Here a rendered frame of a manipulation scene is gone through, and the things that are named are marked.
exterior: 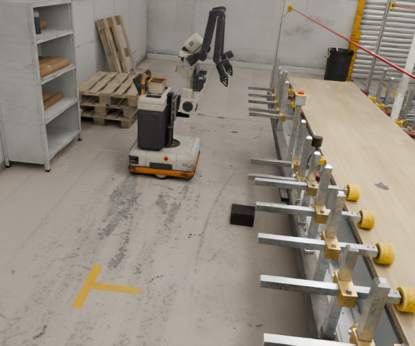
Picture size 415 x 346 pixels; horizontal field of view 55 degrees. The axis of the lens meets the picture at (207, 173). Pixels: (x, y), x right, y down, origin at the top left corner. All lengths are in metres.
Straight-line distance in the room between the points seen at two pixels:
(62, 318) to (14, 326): 0.26
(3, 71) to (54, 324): 2.37
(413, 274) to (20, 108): 3.47
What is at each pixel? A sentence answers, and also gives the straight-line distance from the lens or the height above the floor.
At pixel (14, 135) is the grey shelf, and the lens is 4.25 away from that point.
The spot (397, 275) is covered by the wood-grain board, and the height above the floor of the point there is 0.90.
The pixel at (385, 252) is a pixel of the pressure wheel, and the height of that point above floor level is 0.97.
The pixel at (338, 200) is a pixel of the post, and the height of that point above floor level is 1.14.
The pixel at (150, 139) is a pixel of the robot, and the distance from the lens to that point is 3.90.
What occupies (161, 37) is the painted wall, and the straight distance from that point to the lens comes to 10.04.
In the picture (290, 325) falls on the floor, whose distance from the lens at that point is 2.63.
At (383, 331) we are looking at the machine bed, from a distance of 1.70.
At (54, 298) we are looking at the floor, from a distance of 2.75.
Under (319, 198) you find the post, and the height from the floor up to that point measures 1.01.
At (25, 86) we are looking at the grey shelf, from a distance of 4.02.
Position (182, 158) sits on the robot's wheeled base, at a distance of 3.88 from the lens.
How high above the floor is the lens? 1.85
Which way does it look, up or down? 26 degrees down
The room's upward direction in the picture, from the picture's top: 5 degrees clockwise
